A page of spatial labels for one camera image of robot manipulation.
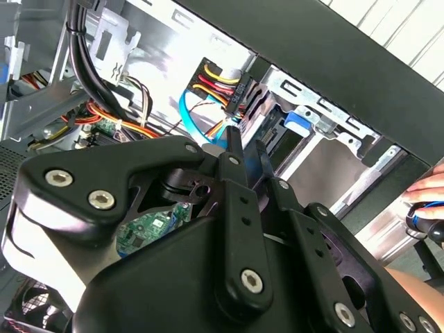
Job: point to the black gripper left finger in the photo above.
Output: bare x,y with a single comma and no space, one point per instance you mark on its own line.
86,163

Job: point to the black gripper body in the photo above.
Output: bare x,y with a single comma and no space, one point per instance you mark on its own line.
156,284

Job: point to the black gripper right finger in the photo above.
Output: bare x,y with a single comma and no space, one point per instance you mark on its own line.
312,236

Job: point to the hard disk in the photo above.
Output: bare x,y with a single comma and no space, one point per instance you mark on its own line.
295,122

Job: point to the person hand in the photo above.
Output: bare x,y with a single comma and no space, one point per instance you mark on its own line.
433,189

